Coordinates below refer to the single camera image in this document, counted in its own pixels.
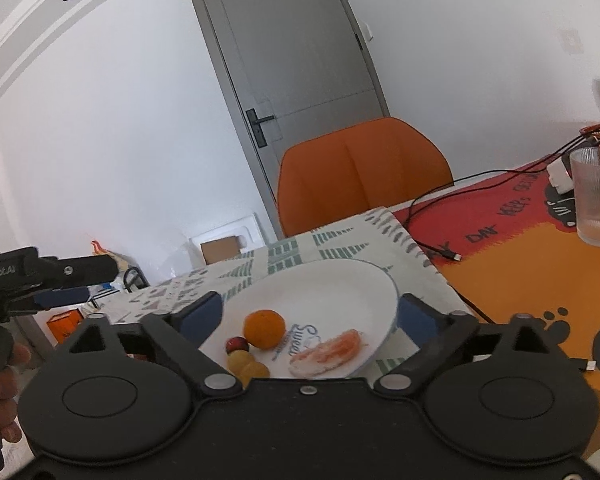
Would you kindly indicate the person's left hand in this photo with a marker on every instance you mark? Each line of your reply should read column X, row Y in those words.
column 2, row 385

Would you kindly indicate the grey door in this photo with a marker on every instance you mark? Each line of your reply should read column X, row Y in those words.
column 290, row 50

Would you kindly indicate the red jujube fruit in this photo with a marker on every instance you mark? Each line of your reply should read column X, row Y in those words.
column 236, row 344

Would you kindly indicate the white foam board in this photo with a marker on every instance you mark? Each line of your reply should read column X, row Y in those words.
column 250, row 227

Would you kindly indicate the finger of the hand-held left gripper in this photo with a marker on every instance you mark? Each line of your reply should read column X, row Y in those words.
column 60, row 298
column 75, row 270

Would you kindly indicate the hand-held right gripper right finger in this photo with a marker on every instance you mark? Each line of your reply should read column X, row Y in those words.
column 416, row 320

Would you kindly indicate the ribbed clear glass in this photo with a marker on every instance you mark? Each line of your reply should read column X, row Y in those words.
column 596, row 195

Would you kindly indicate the orange and tan bag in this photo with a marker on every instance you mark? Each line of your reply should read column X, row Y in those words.
column 102, row 252

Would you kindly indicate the orange box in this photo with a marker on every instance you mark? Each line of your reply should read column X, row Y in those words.
column 66, row 327

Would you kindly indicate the brown cardboard box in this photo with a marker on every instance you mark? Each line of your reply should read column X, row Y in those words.
column 220, row 251

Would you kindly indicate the white plate with blue print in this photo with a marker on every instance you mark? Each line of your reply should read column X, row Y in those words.
column 340, row 300

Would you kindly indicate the black storage rack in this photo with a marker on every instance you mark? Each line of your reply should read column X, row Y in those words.
column 132, row 280

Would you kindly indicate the round orange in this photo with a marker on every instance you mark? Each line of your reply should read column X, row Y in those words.
column 264, row 329

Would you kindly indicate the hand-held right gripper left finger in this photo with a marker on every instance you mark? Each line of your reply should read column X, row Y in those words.
column 204, row 317

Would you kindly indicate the peeled orange citrus segment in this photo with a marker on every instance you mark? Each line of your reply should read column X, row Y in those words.
column 345, row 342

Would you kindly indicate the orange and red table mat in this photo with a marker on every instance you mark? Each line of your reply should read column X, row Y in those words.
column 505, row 270

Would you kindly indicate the peeled pale pomelo piece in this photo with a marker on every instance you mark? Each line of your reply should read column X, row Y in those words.
column 305, row 365

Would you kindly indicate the brownish green round fruit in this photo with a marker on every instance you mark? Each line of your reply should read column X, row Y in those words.
column 241, row 360
column 256, row 371

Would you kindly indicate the white charger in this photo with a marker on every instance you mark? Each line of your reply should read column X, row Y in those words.
column 560, row 177

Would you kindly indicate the small white wall switch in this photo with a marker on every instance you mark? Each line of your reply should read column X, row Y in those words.
column 368, row 32

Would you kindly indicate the orange chair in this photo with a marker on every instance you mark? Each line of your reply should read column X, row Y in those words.
column 360, row 170

